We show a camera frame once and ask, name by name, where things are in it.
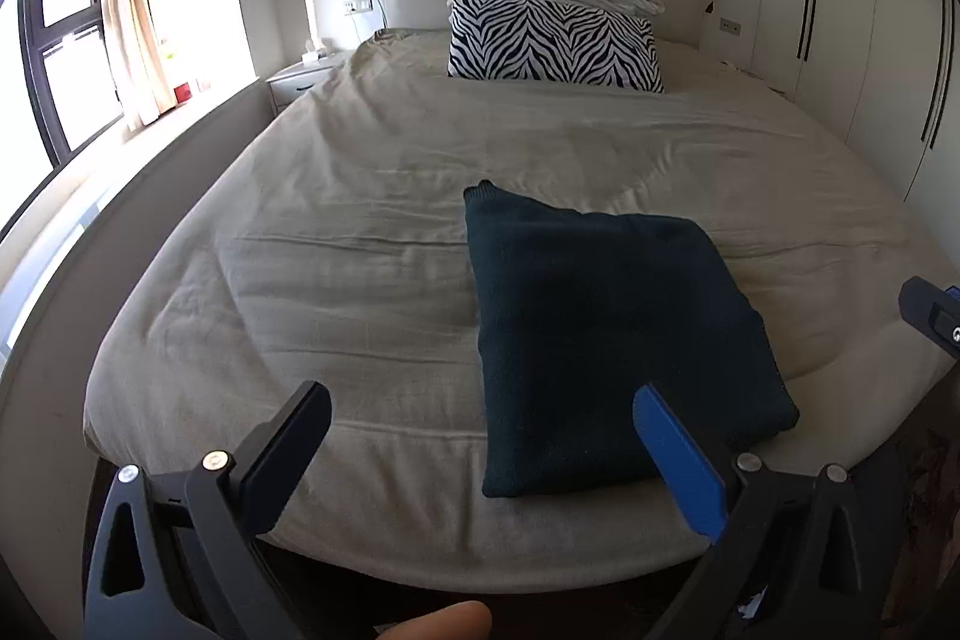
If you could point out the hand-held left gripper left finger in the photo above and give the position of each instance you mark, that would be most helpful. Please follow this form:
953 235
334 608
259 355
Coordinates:
296 430

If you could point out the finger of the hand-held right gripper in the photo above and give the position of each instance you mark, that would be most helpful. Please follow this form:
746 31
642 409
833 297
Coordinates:
926 306

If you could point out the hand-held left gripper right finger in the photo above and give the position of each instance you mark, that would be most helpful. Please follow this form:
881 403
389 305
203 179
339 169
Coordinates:
675 452

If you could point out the dark teal knit sweater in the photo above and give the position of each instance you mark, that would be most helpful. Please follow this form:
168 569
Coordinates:
615 325

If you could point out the person's left hand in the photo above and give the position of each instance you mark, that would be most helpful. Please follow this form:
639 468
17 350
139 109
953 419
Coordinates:
446 623

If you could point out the bed with beige sheet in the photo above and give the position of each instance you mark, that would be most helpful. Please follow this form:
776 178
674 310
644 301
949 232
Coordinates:
337 220

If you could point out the white window ledge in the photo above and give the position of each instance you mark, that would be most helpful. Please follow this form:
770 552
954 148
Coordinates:
112 183

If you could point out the white nightstand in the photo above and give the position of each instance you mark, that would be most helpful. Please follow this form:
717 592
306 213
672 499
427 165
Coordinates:
300 81

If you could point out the small red box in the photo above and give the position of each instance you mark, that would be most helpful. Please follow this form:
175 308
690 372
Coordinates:
182 93

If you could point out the tissue box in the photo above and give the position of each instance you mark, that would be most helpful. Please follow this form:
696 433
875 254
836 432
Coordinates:
310 53

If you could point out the zebra print pillow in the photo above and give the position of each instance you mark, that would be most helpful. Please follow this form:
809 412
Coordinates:
555 40

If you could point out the beige curtain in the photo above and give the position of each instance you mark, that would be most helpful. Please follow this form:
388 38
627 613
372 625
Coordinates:
131 10

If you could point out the wall socket beside wardrobe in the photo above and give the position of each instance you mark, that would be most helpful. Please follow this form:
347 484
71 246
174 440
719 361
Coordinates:
732 25

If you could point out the wall socket beside nightstand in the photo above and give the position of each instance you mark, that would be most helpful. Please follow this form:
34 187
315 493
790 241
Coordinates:
358 5

